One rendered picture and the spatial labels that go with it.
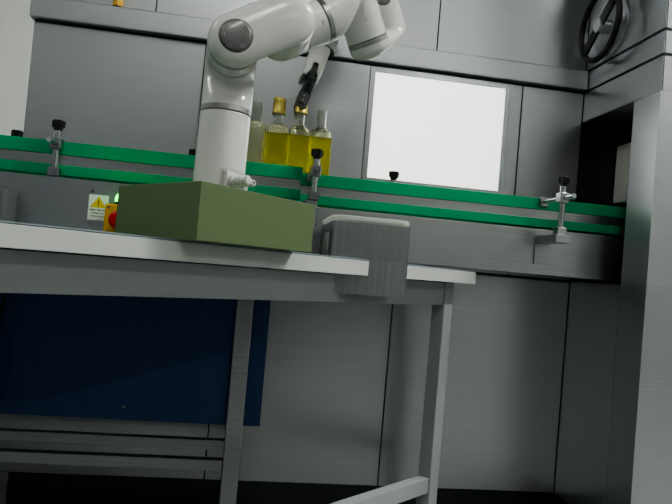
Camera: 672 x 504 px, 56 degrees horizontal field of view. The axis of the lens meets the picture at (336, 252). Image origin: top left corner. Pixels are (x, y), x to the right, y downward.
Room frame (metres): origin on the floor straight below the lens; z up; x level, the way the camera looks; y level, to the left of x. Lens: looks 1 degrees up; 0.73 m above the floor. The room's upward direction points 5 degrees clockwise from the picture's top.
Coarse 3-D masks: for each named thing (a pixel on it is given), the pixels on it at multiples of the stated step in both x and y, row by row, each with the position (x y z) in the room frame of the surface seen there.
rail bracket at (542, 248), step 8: (560, 176) 1.62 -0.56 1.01; (560, 184) 1.62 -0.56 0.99; (560, 192) 1.61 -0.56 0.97; (544, 200) 1.71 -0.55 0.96; (552, 200) 1.66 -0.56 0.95; (560, 200) 1.61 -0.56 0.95; (568, 200) 1.61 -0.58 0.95; (560, 208) 1.62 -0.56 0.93; (560, 216) 1.61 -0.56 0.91; (560, 224) 1.61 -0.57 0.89; (560, 232) 1.61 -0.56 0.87; (536, 240) 1.70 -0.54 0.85; (544, 240) 1.66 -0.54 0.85; (552, 240) 1.62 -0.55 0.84; (560, 240) 1.60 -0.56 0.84; (568, 240) 1.60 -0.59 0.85; (536, 248) 1.70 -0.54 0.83; (544, 248) 1.71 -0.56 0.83; (536, 256) 1.70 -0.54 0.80; (544, 256) 1.71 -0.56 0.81
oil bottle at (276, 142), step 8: (272, 128) 1.64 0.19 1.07; (280, 128) 1.64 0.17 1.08; (272, 136) 1.64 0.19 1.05; (280, 136) 1.64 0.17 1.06; (272, 144) 1.64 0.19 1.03; (280, 144) 1.64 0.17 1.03; (272, 152) 1.64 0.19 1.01; (280, 152) 1.64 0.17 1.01; (264, 160) 1.64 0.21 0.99; (272, 160) 1.64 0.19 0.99; (280, 160) 1.64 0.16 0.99
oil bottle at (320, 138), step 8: (320, 128) 1.66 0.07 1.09; (312, 136) 1.65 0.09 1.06; (320, 136) 1.65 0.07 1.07; (328, 136) 1.66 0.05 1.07; (312, 144) 1.65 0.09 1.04; (320, 144) 1.65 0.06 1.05; (328, 144) 1.66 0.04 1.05; (328, 152) 1.66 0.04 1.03; (312, 160) 1.65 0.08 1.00; (320, 160) 1.66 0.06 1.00; (328, 160) 1.66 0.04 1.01; (328, 168) 1.66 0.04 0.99
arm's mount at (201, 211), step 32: (128, 192) 1.12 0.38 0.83; (160, 192) 1.05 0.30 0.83; (192, 192) 0.99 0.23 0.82; (224, 192) 1.01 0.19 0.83; (128, 224) 1.12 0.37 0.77; (160, 224) 1.05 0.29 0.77; (192, 224) 0.99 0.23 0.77; (224, 224) 1.01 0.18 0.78; (256, 224) 1.06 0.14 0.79; (288, 224) 1.12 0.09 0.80
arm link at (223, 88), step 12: (204, 72) 1.19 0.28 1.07; (216, 72) 1.16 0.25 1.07; (228, 72) 1.13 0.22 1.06; (240, 72) 1.13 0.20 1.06; (252, 72) 1.19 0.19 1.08; (204, 84) 1.17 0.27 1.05; (216, 84) 1.16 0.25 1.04; (228, 84) 1.16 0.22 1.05; (240, 84) 1.17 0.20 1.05; (252, 84) 1.20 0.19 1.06; (204, 96) 1.16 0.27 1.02; (216, 96) 1.14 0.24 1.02; (228, 96) 1.14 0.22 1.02; (240, 96) 1.15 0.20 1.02; (252, 96) 1.19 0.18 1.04; (204, 108) 1.15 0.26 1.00; (228, 108) 1.14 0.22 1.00; (240, 108) 1.15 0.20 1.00
